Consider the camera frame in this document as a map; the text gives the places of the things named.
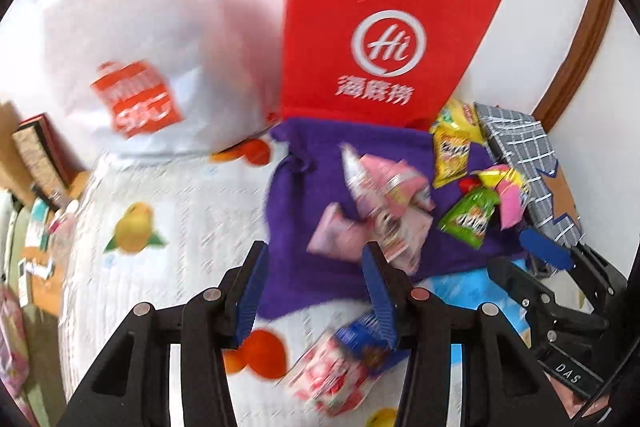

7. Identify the pink cake packet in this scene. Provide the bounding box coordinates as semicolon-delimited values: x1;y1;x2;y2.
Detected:
306;202;372;264

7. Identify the strawberry print snack packet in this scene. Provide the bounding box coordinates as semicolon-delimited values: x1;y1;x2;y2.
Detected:
284;332;378;417

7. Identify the blue tissue pack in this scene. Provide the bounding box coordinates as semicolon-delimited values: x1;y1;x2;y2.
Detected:
429;257;532;370

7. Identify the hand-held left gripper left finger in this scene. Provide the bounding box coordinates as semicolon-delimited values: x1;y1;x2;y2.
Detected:
57;240;271;427

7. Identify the grey checked cloth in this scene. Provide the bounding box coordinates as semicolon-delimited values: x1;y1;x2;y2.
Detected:
474;102;584;244

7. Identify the long pink snack packet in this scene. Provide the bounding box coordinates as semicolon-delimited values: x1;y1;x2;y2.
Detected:
341;143;435;277

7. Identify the pink floral pouch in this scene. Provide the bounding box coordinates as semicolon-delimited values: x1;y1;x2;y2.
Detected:
0;286;32;402

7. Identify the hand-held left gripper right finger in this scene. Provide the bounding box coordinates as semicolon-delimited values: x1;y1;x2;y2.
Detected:
360;241;567;427

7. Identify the red paper bag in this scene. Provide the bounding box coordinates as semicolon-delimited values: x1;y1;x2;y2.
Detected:
279;0;504;131

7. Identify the green snack packet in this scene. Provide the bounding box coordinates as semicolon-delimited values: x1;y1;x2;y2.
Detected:
438;183;502;251

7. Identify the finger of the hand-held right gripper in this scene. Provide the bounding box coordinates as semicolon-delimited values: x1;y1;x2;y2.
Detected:
519;228;629;304
486;257;608;349

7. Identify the purple towel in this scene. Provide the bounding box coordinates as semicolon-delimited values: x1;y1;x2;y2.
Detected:
256;116;527;324

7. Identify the yellow snack packet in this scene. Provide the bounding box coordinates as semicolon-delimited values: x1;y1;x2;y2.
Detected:
431;128;473;190

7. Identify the person's right hand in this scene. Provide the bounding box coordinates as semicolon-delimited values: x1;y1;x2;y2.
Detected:
557;384;613;423

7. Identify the white shopping bag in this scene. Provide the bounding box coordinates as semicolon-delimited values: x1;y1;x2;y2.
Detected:
29;0;283;158

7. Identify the wooden door frame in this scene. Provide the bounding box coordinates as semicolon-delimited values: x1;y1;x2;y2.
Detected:
531;0;617;134

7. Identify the small white tube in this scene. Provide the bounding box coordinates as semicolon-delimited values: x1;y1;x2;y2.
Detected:
21;257;55;282

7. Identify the crumpled pink snack packet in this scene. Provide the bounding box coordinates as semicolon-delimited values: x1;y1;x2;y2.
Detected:
370;154;436;210

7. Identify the pink and yellow chips bag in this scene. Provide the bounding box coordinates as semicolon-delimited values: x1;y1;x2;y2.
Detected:
476;163;532;234

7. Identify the fruit print tablecloth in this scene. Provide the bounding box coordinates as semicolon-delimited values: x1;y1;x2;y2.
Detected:
59;139;501;427

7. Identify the blue cookie packet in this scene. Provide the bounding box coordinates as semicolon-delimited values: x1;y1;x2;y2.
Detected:
331;311;402;374

